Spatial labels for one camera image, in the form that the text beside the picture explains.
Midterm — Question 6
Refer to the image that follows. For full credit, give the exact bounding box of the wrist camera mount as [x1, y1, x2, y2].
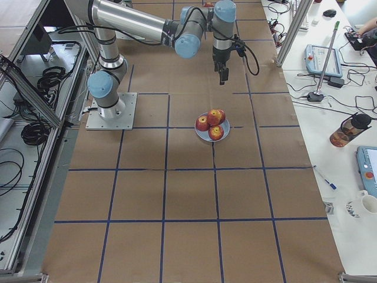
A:
[231, 34, 246, 58]

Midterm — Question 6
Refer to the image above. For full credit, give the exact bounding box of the black power adapter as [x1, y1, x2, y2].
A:
[328, 77, 345, 88]

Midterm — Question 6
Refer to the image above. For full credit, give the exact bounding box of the blue white pen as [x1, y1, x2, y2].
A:
[313, 165, 337, 190]

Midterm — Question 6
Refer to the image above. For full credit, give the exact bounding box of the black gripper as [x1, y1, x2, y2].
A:
[212, 48, 231, 85]

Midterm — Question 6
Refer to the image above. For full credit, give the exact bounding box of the yellow-red apple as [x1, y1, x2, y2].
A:
[207, 109, 222, 126]

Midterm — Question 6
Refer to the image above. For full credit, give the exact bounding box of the glass tea jug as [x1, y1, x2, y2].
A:
[329, 113, 372, 147]

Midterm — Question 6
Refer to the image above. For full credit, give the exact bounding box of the light blue plate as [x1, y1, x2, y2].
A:
[194, 113, 230, 142]

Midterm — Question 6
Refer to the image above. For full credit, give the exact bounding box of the aluminium frame post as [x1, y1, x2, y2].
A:
[276, 0, 312, 67]

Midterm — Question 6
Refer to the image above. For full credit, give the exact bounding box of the white mug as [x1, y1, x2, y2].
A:
[346, 190, 376, 218]

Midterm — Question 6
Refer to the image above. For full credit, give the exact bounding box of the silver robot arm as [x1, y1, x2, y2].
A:
[65, 1, 236, 119]

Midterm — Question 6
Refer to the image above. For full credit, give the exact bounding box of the black computer mouse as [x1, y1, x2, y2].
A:
[322, 9, 337, 18]

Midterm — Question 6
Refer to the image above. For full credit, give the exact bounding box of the red apple on plate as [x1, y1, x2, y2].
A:
[219, 109, 226, 124]
[195, 115, 210, 131]
[208, 125, 224, 141]

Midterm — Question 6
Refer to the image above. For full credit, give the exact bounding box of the blue teach pendant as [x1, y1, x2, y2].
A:
[356, 146, 377, 197]
[305, 44, 343, 78]

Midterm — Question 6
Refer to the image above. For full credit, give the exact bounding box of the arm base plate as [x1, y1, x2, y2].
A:
[85, 93, 137, 130]

